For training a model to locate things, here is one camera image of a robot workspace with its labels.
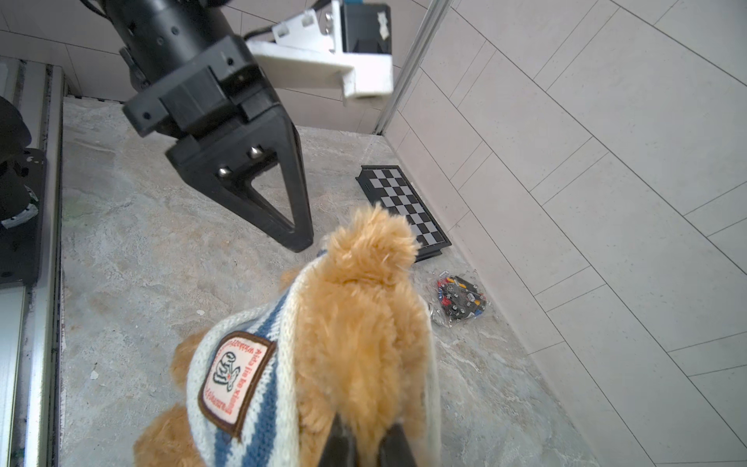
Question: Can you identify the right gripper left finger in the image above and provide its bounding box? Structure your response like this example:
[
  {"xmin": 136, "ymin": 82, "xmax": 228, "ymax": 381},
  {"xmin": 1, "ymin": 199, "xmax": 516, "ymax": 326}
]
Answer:
[{"xmin": 317, "ymin": 414, "xmax": 358, "ymax": 467}]

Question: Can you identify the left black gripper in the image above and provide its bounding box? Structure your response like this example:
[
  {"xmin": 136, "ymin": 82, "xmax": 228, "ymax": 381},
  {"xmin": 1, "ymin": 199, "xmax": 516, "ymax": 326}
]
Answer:
[{"xmin": 100, "ymin": 1, "xmax": 314, "ymax": 252}]

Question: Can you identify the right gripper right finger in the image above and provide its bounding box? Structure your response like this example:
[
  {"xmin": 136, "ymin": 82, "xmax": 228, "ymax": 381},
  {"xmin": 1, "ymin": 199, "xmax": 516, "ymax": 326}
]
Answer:
[{"xmin": 377, "ymin": 423, "xmax": 417, "ymax": 467}]

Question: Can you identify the brown teddy bear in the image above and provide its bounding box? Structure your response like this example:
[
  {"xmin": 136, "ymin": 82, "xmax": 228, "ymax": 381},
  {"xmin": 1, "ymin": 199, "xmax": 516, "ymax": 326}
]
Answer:
[{"xmin": 132, "ymin": 202, "xmax": 436, "ymax": 467}]

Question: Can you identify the striped knit bear sweater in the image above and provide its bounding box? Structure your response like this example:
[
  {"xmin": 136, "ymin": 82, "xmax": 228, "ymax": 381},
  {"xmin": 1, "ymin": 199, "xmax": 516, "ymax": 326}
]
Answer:
[{"xmin": 185, "ymin": 250, "xmax": 444, "ymax": 467}]

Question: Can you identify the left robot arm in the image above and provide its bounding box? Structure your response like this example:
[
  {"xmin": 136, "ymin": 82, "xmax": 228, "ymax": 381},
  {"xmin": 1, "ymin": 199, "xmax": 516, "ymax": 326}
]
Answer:
[{"xmin": 85, "ymin": 0, "xmax": 314, "ymax": 252}]

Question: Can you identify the bag of colourful small parts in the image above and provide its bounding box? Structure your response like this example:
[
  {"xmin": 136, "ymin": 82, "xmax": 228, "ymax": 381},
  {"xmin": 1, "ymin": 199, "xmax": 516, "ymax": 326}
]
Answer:
[{"xmin": 430, "ymin": 272, "xmax": 490, "ymax": 327}]

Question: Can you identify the black white checkerboard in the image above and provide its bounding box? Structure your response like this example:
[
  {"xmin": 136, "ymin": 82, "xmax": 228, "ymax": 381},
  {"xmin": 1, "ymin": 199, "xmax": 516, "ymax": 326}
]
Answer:
[{"xmin": 356, "ymin": 165, "xmax": 451, "ymax": 262}]

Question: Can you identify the aluminium mounting rail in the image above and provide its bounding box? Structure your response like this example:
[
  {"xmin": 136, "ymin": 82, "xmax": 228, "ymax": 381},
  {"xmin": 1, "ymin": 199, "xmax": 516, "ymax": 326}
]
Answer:
[{"xmin": 1, "ymin": 58, "xmax": 67, "ymax": 466}]

